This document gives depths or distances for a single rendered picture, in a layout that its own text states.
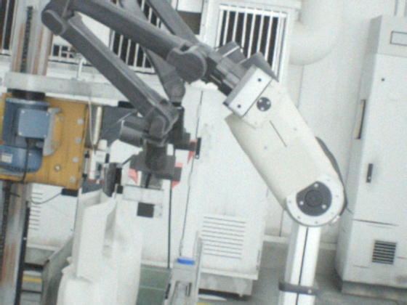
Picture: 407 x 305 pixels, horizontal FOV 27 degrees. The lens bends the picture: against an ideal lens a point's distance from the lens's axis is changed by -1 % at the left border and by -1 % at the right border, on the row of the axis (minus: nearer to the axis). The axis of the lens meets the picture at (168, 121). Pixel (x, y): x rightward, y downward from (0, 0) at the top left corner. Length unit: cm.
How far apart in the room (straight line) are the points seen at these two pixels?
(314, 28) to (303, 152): 390
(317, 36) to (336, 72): 107
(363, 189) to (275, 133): 441
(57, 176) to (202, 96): 277
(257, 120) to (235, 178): 375
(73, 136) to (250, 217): 291
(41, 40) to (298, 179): 126
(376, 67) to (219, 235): 180
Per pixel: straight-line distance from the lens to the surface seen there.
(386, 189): 660
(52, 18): 214
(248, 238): 582
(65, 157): 306
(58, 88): 289
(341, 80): 710
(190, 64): 203
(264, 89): 202
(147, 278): 461
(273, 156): 219
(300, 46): 606
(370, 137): 653
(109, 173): 305
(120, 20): 210
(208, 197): 578
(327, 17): 609
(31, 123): 281
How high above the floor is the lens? 147
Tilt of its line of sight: 3 degrees down
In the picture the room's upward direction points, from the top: 8 degrees clockwise
